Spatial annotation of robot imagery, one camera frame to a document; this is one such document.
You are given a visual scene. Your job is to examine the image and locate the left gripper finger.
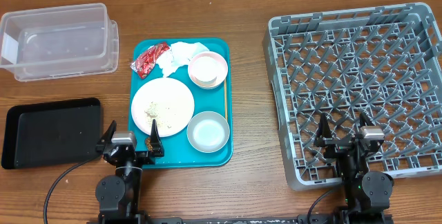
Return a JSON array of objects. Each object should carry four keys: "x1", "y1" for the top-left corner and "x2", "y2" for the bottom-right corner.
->
[
  {"x1": 150, "y1": 119, "x2": 164, "y2": 157},
  {"x1": 95, "y1": 120, "x2": 117, "y2": 152}
]

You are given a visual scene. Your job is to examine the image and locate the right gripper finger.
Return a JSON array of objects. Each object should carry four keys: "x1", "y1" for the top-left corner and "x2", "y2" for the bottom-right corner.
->
[
  {"x1": 314, "y1": 113, "x2": 332, "y2": 147},
  {"x1": 359, "y1": 112, "x2": 374, "y2": 127}
]

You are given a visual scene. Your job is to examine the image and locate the brown food piece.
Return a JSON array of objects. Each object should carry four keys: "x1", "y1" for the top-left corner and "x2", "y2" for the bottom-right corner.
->
[{"x1": 144, "y1": 136, "x2": 153, "y2": 151}]

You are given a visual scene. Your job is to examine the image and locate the rice leftovers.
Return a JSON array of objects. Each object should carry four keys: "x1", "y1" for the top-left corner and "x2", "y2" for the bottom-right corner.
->
[{"x1": 144, "y1": 102, "x2": 173, "y2": 129}]

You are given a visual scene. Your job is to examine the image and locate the pink plate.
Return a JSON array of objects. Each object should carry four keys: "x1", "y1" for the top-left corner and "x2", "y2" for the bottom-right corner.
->
[{"x1": 131, "y1": 77, "x2": 195, "y2": 138}]

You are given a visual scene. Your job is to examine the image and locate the grey bowl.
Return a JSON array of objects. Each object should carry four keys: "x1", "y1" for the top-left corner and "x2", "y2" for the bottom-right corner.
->
[{"x1": 186, "y1": 111, "x2": 230, "y2": 153}]

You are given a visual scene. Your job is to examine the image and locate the red snack wrapper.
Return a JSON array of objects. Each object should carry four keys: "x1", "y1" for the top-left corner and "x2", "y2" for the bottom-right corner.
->
[{"x1": 131, "y1": 42, "x2": 171, "y2": 79}]

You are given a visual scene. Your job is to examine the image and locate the white napkin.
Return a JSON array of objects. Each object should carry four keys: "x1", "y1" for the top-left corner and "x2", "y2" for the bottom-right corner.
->
[{"x1": 156, "y1": 41, "x2": 209, "y2": 77}]

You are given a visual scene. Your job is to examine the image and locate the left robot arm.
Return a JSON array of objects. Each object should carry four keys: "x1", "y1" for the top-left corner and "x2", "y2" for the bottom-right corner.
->
[{"x1": 95, "y1": 121, "x2": 164, "y2": 224}]

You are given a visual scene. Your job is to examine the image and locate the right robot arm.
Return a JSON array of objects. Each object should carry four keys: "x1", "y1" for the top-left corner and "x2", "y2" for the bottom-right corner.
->
[{"x1": 307, "y1": 113, "x2": 394, "y2": 224}]

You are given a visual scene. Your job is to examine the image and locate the grey dishwasher rack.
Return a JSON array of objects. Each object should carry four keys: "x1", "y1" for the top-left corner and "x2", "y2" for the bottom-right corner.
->
[{"x1": 262, "y1": 3, "x2": 441, "y2": 191}]

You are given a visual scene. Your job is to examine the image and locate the black tray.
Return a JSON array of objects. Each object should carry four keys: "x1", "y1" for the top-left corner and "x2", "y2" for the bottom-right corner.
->
[{"x1": 1, "y1": 97, "x2": 103, "y2": 169}]

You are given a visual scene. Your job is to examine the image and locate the teal serving tray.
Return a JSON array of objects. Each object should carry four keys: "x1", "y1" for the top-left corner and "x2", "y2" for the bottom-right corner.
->
[{"x1": 128, "y1": 37, "x2": 233, "y2": 170}]

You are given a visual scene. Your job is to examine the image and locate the cream paper cup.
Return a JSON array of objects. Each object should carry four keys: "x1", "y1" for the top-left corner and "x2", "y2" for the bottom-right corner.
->
[{"x1": 191, "y1": 56, "x2": 218, "y2": 86}]

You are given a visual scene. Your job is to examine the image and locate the pink bowl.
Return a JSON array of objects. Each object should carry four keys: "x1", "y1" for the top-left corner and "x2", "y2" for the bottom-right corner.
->
[{"x1": 188, "y1": 51, "x2": 229, "y2": 89}]

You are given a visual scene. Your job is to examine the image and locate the wooden chopstick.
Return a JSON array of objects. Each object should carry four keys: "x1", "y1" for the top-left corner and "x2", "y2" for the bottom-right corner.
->
[{"x1": 224, "y1": 79, "x2": 228, "y2": 120}]

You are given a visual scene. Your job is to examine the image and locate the clear plastic bin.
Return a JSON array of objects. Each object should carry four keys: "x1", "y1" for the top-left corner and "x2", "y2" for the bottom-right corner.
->
[{"x1": 1, "y1": 3, "x2": 119, "y2": 82}]

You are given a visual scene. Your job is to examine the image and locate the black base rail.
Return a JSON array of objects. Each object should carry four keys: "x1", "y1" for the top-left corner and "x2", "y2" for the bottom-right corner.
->
[{"x1": 86, "y1": 215, "x2": 394, "y2": 224}]

